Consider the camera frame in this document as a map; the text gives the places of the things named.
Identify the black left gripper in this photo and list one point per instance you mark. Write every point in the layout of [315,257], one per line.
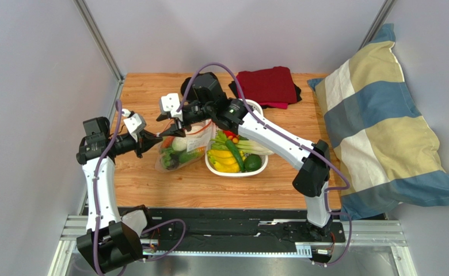
[145,140]

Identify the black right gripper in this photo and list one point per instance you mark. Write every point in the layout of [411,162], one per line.
[188,115]

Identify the orange carrot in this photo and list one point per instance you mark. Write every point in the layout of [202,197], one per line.
[167,142]

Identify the white radish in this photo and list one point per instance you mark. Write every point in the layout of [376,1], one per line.
[197,137]

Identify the clear orange-zip plastic bag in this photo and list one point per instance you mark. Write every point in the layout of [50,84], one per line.
[177,152]

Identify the green apple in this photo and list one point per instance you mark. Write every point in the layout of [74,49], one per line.
[190,156]

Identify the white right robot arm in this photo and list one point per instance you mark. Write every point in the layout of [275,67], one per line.
[235,115]

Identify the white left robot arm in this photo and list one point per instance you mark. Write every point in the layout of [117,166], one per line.
[112,240]

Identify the white green bok choy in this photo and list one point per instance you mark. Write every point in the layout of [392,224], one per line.
[244,145]

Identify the red tomato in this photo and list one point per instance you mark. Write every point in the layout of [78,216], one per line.
[229,134]

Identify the yellow bananas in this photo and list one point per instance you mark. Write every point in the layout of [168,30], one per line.
[223,161]

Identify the green cucumber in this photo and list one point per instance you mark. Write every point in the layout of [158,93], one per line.
[235,152]

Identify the white plastic basket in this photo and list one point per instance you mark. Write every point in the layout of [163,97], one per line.
[265,160]

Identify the green avocado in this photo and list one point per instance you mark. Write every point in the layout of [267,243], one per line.
[252,163]

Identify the dark red folded cloth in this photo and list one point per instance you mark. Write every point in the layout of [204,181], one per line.
[273,87]

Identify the striped blue yellow pillow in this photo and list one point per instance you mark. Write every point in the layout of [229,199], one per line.
[385,147]

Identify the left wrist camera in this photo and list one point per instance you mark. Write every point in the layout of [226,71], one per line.
[134,123]

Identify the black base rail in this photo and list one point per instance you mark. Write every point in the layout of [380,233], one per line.
[237,230]

